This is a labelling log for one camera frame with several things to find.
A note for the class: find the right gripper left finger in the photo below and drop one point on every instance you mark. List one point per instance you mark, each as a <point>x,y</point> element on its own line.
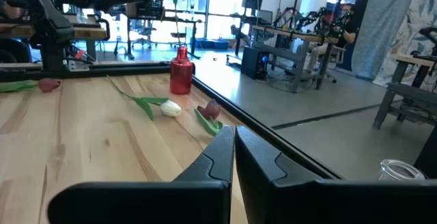
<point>153,200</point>

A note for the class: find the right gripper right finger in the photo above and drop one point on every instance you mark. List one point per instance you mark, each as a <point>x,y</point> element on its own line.
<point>324,203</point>

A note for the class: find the red artificial tulip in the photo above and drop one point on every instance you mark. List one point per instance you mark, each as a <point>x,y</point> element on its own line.
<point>49,84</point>

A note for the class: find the maroon artificial tulip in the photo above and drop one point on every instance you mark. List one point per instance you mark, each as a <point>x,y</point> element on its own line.
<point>211,109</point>

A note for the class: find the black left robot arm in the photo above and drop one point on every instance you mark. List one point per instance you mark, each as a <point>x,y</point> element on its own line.
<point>51,29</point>

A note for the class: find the clear glass vase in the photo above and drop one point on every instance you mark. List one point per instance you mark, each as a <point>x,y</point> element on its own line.
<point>399,171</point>

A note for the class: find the red ribbed vase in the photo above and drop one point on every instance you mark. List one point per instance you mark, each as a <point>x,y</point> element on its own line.
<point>181,77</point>

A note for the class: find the black desk with keyboard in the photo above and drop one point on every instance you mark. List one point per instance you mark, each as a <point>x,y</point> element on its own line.
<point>160,20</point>

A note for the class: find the wooden workbench with grey legs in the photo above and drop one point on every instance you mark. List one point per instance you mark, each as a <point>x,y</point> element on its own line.
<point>293,36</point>
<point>409,94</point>
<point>88,32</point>

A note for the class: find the black office chair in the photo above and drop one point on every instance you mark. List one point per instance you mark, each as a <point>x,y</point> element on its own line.
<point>143,34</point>

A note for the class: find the blue storage bin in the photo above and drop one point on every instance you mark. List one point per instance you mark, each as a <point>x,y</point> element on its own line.
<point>204,43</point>
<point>221,44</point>

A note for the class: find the black computer tower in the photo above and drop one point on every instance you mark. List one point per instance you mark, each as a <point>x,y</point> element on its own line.
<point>254,63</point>

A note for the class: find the person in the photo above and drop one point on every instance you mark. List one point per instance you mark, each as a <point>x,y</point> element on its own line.
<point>348,29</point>

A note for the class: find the grey curtain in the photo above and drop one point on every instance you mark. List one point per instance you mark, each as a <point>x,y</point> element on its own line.
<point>379,32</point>

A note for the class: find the floral patterned curtain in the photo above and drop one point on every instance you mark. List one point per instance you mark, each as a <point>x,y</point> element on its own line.
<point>413,36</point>

